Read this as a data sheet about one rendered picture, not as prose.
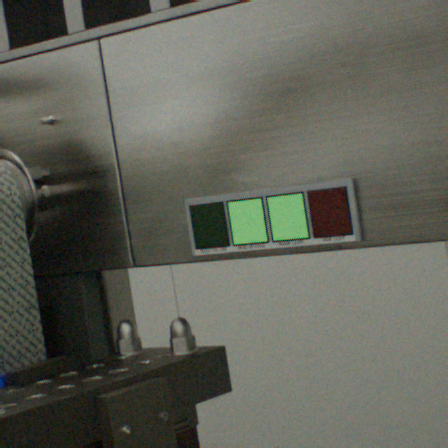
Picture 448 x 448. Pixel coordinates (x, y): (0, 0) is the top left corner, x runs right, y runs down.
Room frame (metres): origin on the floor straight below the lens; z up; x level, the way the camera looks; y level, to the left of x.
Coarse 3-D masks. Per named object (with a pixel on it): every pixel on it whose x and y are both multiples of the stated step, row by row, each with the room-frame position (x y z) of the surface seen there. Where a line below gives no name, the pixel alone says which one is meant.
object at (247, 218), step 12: (240, 204) 1.54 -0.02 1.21; (252, 204) 1.52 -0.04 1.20; (240, 216) 1.54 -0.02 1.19; (252, 216) 1.53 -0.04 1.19; (240, 228) 1.54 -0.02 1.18; (252, 228) 1.53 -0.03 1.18; (264, 228) 1.52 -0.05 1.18; (240, 240) 1.54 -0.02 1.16; (252, 240) 1.53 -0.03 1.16; (264, 240) 1.52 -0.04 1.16
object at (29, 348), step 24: (24, 240) 1.66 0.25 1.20; (0, 264) 1.62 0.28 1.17; (24, 264) 1.65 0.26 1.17; (0, 288) 1.62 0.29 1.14; (24, 288) 1.65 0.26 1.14; (0, 312) 1.61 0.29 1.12; (24, 312) 1.64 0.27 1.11; (0, 336) 1.61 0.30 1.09; (24, 336) 1.64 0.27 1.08; (0, 360) 1.60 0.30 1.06; (24, 360) 1.63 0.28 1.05
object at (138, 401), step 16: (144, 384) 1.48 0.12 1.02; (160, 384) 1.50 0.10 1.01; (96, 400) 1.45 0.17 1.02; (112, 400) 1.44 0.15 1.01; (128, 400) 1.46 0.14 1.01; (144, 400) 1.48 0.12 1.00; (160, 400) 1.50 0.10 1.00; (112, 416) 1.44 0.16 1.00; (128, 416) 1.46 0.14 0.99; (144, 416) 1.48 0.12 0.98; (160, 416) 1.49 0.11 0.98; (112, 432) 1.44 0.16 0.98; (128, 432) 1.45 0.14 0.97; (144, 432) 1.47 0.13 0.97; (160, 432) 1.49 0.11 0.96
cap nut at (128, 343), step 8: (128, 320) 1.68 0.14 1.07; (120, 328) 1.67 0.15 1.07; (128, 328) 1.67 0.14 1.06; (136, 328) 1.68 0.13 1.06; (120, 336) 1.67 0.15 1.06; (128, 336) 1.67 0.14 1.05; (136, 336) 1.68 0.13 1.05; (120, 344) 1.67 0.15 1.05; (128, 344) 1.67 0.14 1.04; (136, 344) 1.67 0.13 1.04; (120, 352) 1.67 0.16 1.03; (128, 352) 1.67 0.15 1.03; (136, 352) 1.67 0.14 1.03
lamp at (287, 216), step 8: (272, 200) 1.50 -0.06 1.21; (280, 200) 1.50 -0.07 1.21; (288, 200) 1.49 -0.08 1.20; (296, 200) 1.48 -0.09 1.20; (272, 208) 1.51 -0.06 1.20; (280, 208) 1.50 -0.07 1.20; (288, 208) 1.49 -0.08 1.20; (296, 208) 1.48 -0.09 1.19; (272, 216) 1.51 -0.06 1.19; (280, 216) 1.50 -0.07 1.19; (288, 216) 1.49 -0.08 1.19; (296, 216) 1.48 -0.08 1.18; (304, 216) 1.48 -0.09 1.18; (272, 224) 1.51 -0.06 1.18; (280, 224) 1.50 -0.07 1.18; (288, 224) 1.49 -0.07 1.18; (296, 224) 1.49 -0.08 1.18; (304, 224) 1.48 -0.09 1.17; (272, 232) 1.51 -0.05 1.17; (280, 232) 1.50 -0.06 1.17; (288, 232) 1.49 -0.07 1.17; (296, 232) 1.49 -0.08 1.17; (304, 232) 1.48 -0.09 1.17
